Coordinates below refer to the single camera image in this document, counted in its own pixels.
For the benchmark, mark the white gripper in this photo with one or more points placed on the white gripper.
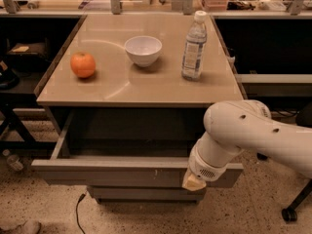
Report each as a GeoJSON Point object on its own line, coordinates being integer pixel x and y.
{"type": "Point", "coordinates": [204, 167]}

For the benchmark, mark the grey top drawer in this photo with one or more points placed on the grey top drawer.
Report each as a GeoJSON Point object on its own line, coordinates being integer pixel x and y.
{"type": "Point", "coordinates": [123, 147]}

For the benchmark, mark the grey drawer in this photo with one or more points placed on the grey drawer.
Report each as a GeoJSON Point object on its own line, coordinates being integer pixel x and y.
{"type": "Point", "coordinates": [123, 147]}
{"type": "Point", "coordinates": [102, 193]}

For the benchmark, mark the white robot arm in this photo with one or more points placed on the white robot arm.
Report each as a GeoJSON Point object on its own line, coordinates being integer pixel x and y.
{"type": "Point", "coordinates": [232, 127]}

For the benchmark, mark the grey bottom drawer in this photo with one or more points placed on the grey bottom drawer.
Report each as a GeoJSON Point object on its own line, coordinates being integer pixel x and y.
{"type": "Point", "coordinates": [102, 193]}

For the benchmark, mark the grey drawer cabinet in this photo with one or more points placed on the grey drawer cabinet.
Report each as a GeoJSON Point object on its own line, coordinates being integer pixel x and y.
{"type": "Point", "coordinates": [123, 76]}

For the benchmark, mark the black office chair base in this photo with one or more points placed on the black office chair base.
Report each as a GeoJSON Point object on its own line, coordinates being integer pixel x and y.
{"type": "Point", "coordinates": [303, 117]}

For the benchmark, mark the white bowl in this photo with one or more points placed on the white bowl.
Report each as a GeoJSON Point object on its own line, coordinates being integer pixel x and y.
{"type": "Point", "coordinates": [143, 50]}

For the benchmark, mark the clear plastic water bottle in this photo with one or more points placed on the clear plastic water bottle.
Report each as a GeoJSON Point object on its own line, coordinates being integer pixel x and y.
{"type": "Point", "coordinates": [195, 43]}

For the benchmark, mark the orange fruit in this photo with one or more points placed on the orange fruit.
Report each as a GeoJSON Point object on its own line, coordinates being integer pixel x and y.
{"type": "Point", "coordinates": [83, 64]}

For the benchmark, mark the white shoe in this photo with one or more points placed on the white shoe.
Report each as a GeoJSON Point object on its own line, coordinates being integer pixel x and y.
{"type": "Point", "coordinates": [29, 227]}

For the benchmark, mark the small bottle on floor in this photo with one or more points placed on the small bottle on floor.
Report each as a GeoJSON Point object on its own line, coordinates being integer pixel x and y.
{"type": "Point", "coordinates": [13, 160]}

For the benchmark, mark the black side table frame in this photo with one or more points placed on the black side table frame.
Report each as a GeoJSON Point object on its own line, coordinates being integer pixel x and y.
{"type": "Point", "coordinates": [23, 64]}

